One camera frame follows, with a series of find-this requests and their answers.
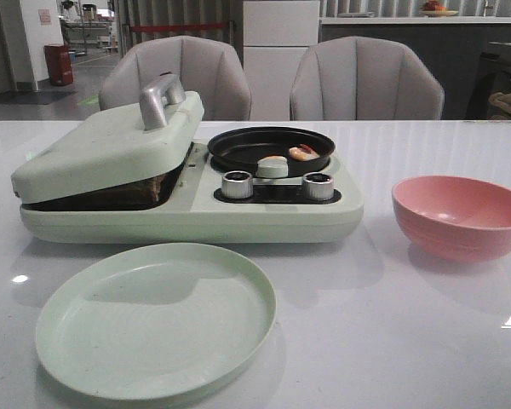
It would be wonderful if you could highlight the pink shrimp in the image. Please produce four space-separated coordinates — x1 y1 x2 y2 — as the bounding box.
288 144 320 162

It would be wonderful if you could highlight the bread slice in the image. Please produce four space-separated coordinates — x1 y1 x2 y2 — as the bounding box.
148 175 166 202

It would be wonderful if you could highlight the breakfast maker hinged lid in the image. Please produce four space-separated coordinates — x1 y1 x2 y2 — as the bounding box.
11 90 204 204

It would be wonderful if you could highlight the pink bowl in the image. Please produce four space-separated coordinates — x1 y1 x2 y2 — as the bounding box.
392 176 511 262

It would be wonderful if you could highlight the mint green breakfast maker base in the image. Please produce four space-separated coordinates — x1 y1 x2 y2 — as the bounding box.
20 140 364 244

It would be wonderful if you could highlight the left silver control knob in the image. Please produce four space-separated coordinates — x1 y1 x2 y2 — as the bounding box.
221 170 253 199

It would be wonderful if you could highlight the silver control knob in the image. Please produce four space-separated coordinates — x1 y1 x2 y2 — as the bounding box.
221 170 253 199
301 172 335 201

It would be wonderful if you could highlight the right silver control knob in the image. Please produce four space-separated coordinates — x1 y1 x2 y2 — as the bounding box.
301 172 335 201

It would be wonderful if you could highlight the round black frying pan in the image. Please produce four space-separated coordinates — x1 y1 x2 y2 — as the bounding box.
208 126 335 178

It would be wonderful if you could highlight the left grey upholstered chair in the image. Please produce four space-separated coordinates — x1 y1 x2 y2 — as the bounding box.
99 36 251 121

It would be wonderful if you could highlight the grey upholstered chair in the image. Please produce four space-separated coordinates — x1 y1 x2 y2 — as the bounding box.
99 36 251 121
290 36 445 121

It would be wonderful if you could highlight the right grey upholstered chair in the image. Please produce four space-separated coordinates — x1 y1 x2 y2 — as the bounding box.
290 36 445 121

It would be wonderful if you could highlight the mint green round plate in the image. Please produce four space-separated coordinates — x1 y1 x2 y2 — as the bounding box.
35 243 277 406

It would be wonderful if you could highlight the white cabinet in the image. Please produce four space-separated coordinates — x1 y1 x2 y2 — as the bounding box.
243 1 320 121

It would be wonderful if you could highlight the red barrier belt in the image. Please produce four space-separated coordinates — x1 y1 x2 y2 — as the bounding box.
129 21 229 32

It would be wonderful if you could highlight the red trash bin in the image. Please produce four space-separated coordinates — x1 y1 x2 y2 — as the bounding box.
44 44 73 86

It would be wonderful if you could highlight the grey kitchen counter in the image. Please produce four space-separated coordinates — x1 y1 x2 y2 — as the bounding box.
320 17 511 119

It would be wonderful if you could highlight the fruit plate on counter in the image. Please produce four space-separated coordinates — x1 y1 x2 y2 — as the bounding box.
421 0 458 18

